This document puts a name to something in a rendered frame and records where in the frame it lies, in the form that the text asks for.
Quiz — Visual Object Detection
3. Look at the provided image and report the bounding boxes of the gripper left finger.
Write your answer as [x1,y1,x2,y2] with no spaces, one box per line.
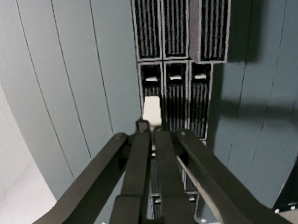
[31,97,154,224]

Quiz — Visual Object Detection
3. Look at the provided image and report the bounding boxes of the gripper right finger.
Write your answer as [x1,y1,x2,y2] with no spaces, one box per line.
[152,96,293,224]

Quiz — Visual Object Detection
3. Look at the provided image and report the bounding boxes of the dark grey server rack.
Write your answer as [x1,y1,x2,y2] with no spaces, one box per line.
[0,0,298,214]

